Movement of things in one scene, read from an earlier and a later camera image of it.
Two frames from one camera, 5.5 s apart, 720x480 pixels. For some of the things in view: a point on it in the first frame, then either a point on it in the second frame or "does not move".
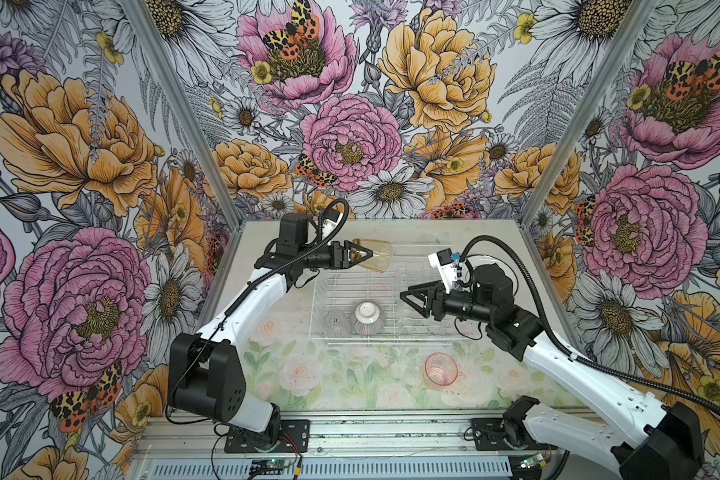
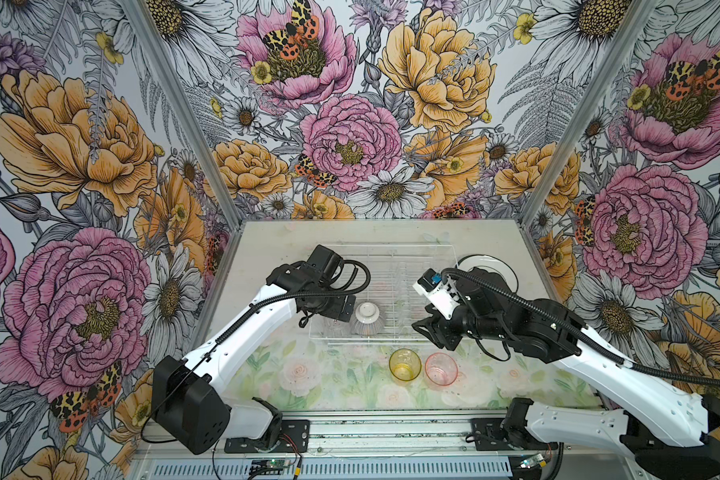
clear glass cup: x=335 y=324 does not move
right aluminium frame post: x=642 y=12 does not move
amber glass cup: x=381 y=254 → x=405 y=364
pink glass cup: x=441 y=369 does not move
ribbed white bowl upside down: x=368 y=319 does not move
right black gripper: x=436 y=299 → x=439 y=328
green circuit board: x=268 y=464 does not move
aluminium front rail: x=355 y=436 does not move
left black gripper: x=337 y=263 → x=334 y=310
